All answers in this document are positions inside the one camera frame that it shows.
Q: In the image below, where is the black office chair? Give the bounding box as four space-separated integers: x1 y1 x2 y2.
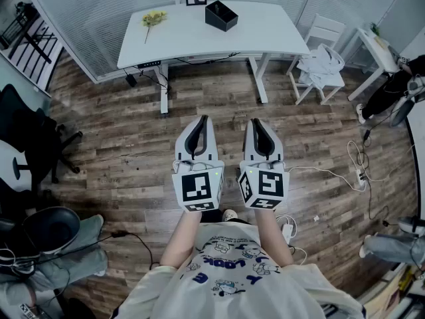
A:
0 84 83 209

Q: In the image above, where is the white wooden chair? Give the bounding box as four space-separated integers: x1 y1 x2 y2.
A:
287 13 348 106

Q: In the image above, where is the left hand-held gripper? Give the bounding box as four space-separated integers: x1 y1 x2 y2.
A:
171 114 225 213

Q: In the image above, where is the white power adapter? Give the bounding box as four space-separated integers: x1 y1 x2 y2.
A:
277 214 298 244

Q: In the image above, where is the white floor cable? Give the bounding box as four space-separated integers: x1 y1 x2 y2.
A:
287 140 369 192

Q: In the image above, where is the white standing desk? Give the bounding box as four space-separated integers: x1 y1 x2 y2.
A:
116 1 312 114

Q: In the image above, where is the white side table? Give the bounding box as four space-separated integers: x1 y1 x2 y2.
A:
347 27 401 102

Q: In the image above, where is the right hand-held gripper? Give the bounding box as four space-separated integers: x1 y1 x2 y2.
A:
236 117 290 211

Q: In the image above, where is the white crumpled garment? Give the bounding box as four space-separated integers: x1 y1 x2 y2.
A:
296 43 346 88

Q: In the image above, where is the yellow artificial flower bouquet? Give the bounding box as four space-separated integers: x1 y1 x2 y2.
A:
141 10 169 45

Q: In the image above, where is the person's white printed t-shirt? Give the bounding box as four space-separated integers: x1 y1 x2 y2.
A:
114 221 366 319

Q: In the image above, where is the person's right forearm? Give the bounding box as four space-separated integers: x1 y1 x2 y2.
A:
254 207 295 267

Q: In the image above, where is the black floor cable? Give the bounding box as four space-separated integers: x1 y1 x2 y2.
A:
111 231 154 270

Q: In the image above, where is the person's left forearm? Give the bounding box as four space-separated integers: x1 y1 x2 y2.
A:
159 209 203 268

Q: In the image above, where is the grey round shell seat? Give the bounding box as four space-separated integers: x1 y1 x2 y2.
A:
21 206 81 255

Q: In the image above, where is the black metal rack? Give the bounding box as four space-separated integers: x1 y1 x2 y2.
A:
0 1 57 62

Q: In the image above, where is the white power strip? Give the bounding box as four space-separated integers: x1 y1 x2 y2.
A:
354 168 367 192

